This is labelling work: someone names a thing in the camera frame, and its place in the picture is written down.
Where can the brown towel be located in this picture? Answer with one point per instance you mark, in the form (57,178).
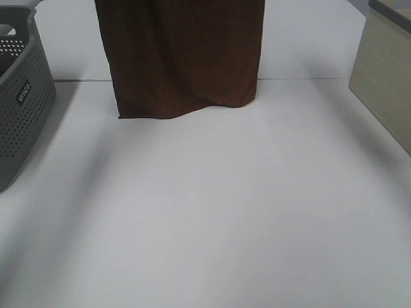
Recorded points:
(170,58)

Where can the grey perforated plastic basket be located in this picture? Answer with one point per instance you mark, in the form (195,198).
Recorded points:
(27,89)

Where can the beige storage box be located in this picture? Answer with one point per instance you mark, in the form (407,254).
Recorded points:
(380,78)

